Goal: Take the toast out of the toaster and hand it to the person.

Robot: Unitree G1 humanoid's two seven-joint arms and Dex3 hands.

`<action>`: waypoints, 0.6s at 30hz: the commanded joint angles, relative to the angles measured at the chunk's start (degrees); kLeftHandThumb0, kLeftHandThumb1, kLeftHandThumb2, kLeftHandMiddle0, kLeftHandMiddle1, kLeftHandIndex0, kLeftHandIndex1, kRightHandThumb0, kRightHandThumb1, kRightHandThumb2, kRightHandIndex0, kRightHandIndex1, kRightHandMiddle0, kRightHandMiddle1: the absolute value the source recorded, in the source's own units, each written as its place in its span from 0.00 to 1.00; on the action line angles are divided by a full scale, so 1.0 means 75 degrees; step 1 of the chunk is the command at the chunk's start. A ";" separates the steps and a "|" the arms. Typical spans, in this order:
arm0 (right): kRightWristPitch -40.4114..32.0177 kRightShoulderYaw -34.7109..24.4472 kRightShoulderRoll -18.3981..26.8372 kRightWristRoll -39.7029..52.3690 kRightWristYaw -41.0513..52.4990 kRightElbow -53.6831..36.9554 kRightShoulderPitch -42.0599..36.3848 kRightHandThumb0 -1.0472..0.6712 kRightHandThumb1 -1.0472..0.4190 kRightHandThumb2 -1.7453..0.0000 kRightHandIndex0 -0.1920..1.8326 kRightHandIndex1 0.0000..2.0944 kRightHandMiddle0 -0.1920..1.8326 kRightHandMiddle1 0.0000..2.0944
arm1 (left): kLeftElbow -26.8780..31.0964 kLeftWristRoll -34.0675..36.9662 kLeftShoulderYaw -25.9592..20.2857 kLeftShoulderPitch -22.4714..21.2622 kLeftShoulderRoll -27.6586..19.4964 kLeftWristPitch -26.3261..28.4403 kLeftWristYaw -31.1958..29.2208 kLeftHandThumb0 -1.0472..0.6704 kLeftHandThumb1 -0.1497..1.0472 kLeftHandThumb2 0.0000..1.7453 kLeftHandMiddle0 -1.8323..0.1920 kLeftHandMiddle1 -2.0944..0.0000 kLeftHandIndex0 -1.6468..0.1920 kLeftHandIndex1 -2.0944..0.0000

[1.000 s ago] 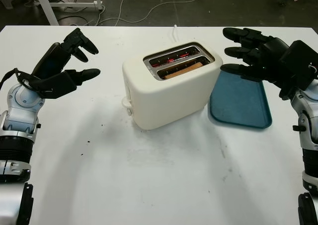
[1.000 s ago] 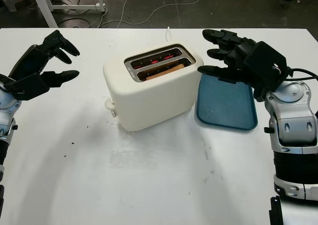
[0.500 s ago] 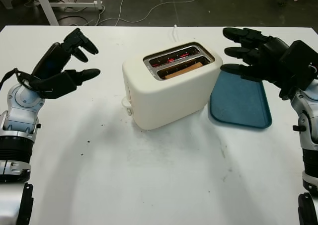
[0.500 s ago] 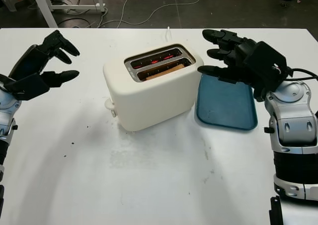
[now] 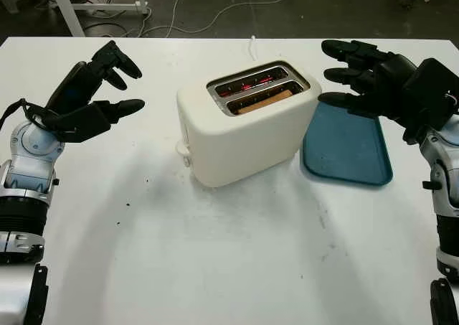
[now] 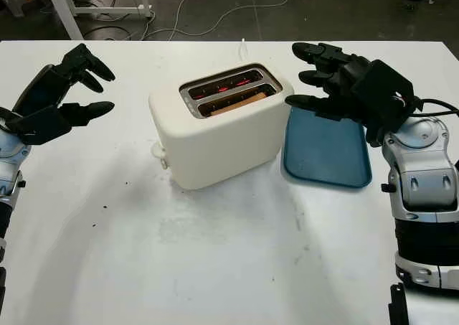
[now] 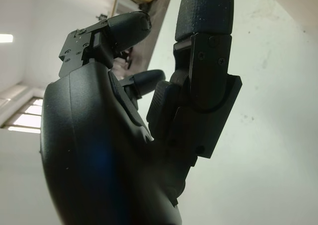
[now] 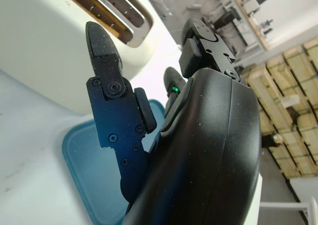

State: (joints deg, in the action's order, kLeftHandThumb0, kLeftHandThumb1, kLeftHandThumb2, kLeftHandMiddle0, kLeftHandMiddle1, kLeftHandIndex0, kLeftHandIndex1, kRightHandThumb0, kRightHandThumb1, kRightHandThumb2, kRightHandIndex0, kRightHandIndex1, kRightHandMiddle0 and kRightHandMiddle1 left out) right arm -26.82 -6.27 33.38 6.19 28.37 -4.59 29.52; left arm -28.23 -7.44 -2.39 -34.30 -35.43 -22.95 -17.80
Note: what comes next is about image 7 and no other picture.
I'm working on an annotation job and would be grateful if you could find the rectangular ceiling light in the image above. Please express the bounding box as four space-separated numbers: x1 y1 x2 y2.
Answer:
0 33 14 44

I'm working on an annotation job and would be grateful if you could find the thin wooden plank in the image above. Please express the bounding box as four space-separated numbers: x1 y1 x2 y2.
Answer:
111 0 119 18

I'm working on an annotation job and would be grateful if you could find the bright window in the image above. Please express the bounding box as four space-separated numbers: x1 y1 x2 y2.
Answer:
0 95 45 134

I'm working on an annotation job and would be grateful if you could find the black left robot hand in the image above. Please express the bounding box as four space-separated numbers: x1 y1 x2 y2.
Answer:
39 0 243 225

